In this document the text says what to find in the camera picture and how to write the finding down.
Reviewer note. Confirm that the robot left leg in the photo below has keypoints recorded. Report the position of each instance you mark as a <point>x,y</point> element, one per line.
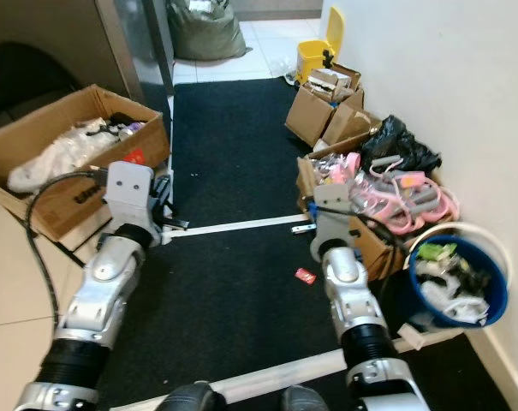
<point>190,398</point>

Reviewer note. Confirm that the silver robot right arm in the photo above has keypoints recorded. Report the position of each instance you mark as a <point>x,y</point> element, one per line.
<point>353,295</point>

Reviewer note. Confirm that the cardboard box with red label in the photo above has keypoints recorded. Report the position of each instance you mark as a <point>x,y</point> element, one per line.
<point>53,116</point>

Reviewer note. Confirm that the yellow pedal bin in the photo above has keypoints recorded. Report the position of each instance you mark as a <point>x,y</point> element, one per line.
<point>314,56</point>

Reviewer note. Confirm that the black folding chair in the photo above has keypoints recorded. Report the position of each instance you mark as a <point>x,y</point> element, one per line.
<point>27,77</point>

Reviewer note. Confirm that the robot right leg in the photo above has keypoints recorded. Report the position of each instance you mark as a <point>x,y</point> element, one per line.
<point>306,401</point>

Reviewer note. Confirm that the white crumpled plastic bag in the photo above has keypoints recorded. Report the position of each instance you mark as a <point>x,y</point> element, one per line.
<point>57,158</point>

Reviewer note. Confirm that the cardboard box of pink items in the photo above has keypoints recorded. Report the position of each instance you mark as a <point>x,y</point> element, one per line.
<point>308,171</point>

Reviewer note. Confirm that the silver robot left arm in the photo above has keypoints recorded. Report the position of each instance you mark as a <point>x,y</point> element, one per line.
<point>109,291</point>

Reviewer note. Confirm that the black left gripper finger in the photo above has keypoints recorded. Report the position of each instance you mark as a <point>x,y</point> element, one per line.
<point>177,224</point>

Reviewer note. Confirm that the pink plastic hangers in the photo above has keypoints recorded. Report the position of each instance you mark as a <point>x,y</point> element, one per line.
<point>421,210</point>

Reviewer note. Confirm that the grey metal door frame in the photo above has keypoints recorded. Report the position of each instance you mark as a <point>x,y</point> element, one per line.
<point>134,43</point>

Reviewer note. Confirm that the small open cardboard box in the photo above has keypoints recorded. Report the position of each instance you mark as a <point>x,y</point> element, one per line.
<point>310,116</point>

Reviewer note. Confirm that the green wrapper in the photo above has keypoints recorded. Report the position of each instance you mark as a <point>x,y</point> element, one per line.
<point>437,252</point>

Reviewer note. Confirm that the black plastic bag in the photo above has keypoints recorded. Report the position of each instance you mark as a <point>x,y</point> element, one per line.
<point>395,141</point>

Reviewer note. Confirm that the grey-green stuffed sack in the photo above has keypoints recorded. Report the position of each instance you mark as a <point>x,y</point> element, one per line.
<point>207,30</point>

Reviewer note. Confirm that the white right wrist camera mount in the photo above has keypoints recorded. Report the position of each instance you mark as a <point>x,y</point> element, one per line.
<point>331,218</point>

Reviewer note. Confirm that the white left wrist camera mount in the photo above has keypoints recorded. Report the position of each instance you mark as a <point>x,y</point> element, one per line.
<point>130,193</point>

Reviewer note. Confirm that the small red wrapper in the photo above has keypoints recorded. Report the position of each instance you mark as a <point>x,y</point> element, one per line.
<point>306,276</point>

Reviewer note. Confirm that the white crumpled trash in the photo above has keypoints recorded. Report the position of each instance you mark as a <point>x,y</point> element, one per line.
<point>455,304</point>

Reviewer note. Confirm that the robot leg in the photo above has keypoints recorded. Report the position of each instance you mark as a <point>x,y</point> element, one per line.
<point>306,401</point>
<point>190,398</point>

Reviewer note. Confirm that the blue rubbish bucket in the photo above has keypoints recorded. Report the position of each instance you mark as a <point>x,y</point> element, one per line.
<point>501,291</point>

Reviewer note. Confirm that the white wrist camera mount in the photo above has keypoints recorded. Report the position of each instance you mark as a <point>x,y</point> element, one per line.
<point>331,218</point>
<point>130,193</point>

